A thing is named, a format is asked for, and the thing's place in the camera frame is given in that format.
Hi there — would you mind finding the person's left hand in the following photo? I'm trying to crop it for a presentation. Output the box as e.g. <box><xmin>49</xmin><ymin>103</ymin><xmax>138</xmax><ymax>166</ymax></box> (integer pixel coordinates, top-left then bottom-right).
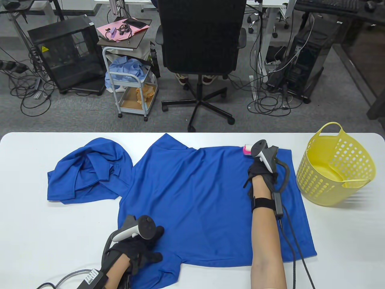
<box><xmin>104</xmin><ymin>227</ymin><xmax>165</xmax><ymax>275</ymax></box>

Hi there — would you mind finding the person's right hand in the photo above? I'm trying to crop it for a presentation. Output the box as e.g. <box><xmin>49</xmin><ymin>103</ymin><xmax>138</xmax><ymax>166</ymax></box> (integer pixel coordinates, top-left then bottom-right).
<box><xmin>247</xmin><ymin>159</ymin><xmax>278</xmax><ymax>194</ymax></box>

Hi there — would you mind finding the blue t-shirt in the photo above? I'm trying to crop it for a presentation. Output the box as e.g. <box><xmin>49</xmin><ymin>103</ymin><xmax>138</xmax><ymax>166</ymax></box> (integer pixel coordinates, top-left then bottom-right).
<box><xmin>117</xmin><ymin>133</ymin><xmax>318</xmax><ymax>286</ymax></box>
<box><xmin>47</xmin><ymin>137</ymin><xmax>134</xmax><ymax>204</ymax></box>

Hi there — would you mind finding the person's right forearm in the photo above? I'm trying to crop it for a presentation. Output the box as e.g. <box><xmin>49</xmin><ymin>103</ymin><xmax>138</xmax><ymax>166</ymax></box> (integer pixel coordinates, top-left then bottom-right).
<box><xmin>250</xmin><ymin>178</ymin><xmax>288</xmax><ymax>289</ymax></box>

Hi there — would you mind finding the black and white controller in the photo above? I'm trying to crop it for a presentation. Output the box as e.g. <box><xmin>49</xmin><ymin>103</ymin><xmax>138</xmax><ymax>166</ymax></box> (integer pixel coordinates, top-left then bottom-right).
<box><xmin>251</xmin><ymin>139</ymin><xmax>279</xmax><ymax>173</ymax></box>
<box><xmin>112</xmin><ymin>215</ymin><xmax>157</xmax><ymax>243</ymax></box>

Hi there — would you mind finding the black sensor box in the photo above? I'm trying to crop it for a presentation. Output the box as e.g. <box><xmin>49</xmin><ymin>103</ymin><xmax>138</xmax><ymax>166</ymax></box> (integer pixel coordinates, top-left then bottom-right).
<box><xmin>79</xmin><ymin>268</ymin><xmax>108</xmax><ymax>289</ymax></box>
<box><xmin>272</xmin><ymin>193</ymin><xmax>285</xmax><ymax>217</ymax></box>

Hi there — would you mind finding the yellow perforated plastic basket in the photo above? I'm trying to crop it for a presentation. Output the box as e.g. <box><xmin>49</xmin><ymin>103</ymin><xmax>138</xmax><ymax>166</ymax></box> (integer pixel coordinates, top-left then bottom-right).
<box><xmin>296</xmin><ymin>122</ymin><xmax>377</xmax><ymax>207</ymax></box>

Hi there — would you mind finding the white power strip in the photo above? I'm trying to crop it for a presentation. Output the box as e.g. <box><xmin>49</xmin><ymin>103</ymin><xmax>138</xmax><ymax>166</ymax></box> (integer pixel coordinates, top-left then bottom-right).
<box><xmin>249</xmin><ymin>75</ymin><xmax>258</xmax><ymax>101</ymax></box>

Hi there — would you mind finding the black computer tower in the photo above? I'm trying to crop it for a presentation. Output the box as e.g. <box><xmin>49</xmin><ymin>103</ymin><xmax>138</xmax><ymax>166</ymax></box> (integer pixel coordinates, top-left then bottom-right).
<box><xmin>267</xmin><ymin>14</ymin><xmax>342</xmax><ymax>104</ymax></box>

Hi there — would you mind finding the orange cloth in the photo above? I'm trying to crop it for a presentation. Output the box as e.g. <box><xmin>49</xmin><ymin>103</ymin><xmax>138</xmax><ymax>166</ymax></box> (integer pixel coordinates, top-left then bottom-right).
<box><xmin>135</xmin><ymin>84</ymin><xmax>157</xmax><ymax>106</ymax></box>

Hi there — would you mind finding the white desk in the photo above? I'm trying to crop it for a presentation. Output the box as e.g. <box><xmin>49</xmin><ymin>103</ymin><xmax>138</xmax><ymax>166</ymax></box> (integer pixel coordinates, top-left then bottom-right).
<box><xmin>94</xmin><ymin>0</ymin><xmax>288</xmax><ymax>101</ymax></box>

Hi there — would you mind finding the white rolling cart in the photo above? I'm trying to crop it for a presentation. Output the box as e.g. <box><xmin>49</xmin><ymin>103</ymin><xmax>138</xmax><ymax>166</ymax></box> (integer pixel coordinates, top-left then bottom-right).
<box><xmin>102</xmin><ymin>45</ymin><xmax>158</xmax><ymax>122</ymax></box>

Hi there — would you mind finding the black office chair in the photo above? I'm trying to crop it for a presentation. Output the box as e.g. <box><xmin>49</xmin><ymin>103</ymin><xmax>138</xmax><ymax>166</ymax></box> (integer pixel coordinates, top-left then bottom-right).
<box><xmin>156</xmin><ymin>0</ymin><xmax>247</xmax><ymax>133</ymax></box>

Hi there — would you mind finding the light blue cloth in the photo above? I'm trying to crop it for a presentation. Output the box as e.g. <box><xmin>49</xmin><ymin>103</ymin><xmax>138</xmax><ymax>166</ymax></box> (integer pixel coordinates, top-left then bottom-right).
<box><xmin>105</xmin><ymin>57</ymin><xmax>151</xmax><ymax>93</ymax></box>

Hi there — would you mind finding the black keyboard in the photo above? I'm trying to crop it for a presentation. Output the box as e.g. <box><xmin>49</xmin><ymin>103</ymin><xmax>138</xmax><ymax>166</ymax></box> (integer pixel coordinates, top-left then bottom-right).
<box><xmin>296</xmin><ymin>0</ymin><xmax>360</xmax><ymax>13</ymax></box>

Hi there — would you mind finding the black square board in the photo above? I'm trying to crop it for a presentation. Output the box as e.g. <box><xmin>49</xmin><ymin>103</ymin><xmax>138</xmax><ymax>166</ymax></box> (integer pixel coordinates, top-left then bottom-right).
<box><xmin>97</xmin><ymin>18</ymin><xmax>152</xmax><ymax>50</ymax></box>

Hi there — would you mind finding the black desk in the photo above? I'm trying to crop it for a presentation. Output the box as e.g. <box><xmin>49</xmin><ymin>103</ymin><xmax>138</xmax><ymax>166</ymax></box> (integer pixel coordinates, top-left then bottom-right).
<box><xmin>293</xmin><ymin>0</ymin><xmax>385</xmax><ymax>120</ymax></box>

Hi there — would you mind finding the black glass computer case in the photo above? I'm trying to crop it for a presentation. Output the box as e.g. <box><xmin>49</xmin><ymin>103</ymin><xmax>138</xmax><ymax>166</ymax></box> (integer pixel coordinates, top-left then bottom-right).
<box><xmin>27</xmin><ymin>15</ymin><xmax>106</xmax><ymax>94</ymax></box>

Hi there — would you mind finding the pink paper sheet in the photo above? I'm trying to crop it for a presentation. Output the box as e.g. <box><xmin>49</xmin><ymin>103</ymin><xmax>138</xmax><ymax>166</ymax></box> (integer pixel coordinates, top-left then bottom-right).
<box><xmin>96</xmin><ymin>17</ymin><xmax>151</xmax><ymax>41</ymax></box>

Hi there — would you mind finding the black power strip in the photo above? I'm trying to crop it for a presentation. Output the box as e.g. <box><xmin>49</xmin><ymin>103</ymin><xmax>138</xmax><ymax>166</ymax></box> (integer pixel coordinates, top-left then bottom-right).
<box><xmin>0</xmin><ymin>60</ymin><xmax>27</xmax><ymax>73</ymax></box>

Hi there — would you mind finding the black wrist strap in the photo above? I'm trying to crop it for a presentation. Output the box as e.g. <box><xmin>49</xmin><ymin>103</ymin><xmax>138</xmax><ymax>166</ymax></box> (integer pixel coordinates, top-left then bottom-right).
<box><xmin>252</xmin><ymin>197</ymin><xmax>276</xmax><ymax>213</ymax></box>

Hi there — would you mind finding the grey cable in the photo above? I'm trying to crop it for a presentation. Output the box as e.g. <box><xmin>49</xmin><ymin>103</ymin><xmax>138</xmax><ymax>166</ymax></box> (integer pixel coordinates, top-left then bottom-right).
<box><xmin>36</xmin><ymin>269</ymin><xmax>93</xmax><ymax>289</ymax></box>

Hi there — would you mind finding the tangle of black floor cables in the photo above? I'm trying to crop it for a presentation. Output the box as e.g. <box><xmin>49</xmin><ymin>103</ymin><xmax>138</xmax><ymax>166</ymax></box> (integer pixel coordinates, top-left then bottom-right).
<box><xmin>0</xmin><ymin>45</ymin><xmax>56</xmax><ymax>117</ymax></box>
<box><xmin>247</xmin><ymin>12</ymin><xmax>304</xmax><ymax>116</ymax></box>

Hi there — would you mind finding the black cable bundle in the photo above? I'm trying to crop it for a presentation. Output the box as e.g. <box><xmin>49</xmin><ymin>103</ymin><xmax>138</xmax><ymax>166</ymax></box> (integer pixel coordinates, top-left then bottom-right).
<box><xmin>116</xmin><ymin>23</ymin><xmax>133</xmax><ymax>40</ymax></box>

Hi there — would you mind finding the aluminium frame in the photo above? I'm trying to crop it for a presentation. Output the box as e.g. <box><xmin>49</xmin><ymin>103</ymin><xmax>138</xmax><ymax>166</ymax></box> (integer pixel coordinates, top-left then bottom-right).
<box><xmin>108</xmin><ymin>0</ymin><xmax>128</xmax><ymax>18</ymax></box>

